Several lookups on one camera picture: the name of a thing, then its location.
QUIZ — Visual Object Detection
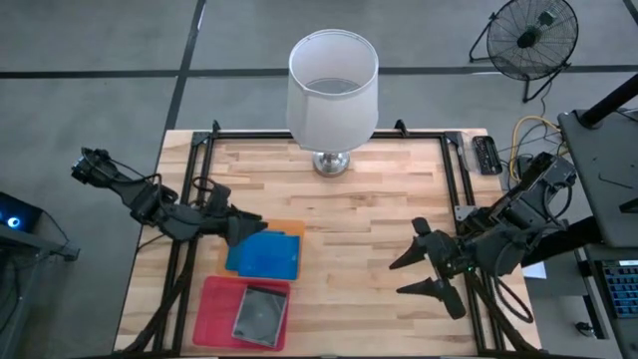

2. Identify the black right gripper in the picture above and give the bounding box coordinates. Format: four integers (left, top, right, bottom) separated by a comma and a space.
388, 216, 470, 321

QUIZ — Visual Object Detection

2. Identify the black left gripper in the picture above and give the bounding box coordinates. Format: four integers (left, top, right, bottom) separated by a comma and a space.
191, 181, 269, 249

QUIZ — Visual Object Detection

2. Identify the clear black-tray CD jewel case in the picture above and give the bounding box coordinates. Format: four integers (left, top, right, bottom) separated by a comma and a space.
230, 284, 290, 349

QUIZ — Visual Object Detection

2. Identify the cream plastic bin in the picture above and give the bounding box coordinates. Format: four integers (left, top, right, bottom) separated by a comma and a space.
214, 218, 306, 279

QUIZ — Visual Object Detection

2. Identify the pink translucent plastic bin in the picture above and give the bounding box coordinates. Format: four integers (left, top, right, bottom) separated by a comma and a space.
191, 275, 293, 353

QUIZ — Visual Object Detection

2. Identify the white paper sheet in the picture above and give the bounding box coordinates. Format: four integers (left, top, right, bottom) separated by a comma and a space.
520, 261, 548, 280

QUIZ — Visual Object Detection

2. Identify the silver table lamp white shade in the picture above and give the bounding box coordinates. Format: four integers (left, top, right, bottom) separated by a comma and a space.
286, 28, 380, 178

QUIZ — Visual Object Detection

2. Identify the black support beam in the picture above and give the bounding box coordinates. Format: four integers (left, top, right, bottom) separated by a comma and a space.
520, 216, 605, 269

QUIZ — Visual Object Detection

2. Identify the black backlit keyboard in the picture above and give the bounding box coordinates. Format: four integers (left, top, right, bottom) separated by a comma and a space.
595, 257, 638, 320

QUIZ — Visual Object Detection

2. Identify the grey desk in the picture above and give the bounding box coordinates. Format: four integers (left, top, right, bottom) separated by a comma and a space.
0, 218, 81, 263

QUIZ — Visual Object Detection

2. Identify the grey side table top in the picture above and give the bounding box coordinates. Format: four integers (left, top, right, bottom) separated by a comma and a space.
556, 108, 638, 248

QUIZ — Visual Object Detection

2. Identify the computer with blue light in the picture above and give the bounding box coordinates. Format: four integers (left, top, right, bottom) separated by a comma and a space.
0, 191, 44, 233

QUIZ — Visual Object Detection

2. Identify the black stand pole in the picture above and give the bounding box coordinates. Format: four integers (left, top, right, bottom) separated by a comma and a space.
577, 72, 638, 129

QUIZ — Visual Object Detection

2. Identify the black floor fan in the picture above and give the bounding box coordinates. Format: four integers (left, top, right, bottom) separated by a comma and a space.
468, 0, 580, 105

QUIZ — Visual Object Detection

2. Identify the black aluminium table frame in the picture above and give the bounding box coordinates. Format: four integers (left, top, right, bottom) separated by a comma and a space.
119, 119, 537, 358

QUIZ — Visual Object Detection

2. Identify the yellow cable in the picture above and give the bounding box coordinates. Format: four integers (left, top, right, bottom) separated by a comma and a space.
507, 115, 569, 180

